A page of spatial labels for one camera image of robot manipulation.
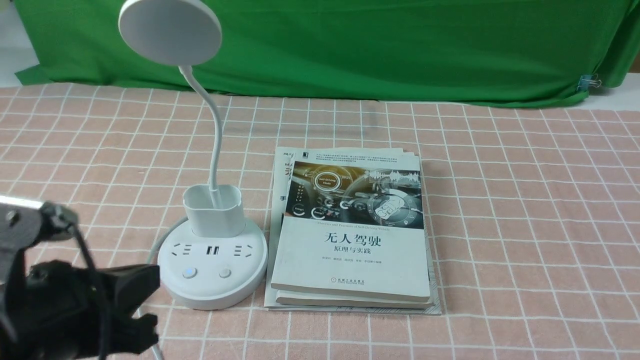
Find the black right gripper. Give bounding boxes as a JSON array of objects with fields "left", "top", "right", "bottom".
[{"left": 1, "top": 250, "right": 161, "bottom": 360}]

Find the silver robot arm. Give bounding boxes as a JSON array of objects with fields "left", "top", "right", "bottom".
[{"left": 0, "top": 196, "right": 161, "bottom": 360}]

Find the white desk lamp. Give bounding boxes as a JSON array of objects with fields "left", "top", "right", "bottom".
[{"left": 118, "top": 0, "right": 268, "bottom": 311}]

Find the middle white book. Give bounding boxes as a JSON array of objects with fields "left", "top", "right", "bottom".
[{"left": 272, "top": 147, "right": 435, "bottom": 308}]

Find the bottom thin booklet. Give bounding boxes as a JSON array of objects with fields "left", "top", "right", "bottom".
[{"left": 264, "top": 146, "right": 443, "bottom": 316}]

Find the top self-driving book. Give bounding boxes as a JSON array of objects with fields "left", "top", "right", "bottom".
[{"left": 270, "top": 155, "right": 431, "bottom": 303}]

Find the pink grid tablecloth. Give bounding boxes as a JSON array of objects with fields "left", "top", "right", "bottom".
[{"left": 0, "top": 83, "right": 640, "bottom": 360}]

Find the green backdrop cloth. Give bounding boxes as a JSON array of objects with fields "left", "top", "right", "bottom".
[{"left": 14, "top": 0, "right": 640, "bottom": 109}]

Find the metal binder clip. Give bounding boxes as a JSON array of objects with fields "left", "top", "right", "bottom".
[{"left": 576, "top": 73, "right": 602, "bottom": 92}]

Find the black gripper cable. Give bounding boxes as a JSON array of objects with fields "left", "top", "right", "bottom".
[{"left": 65, "top": 220, "right": 113, "bottom": 360}]

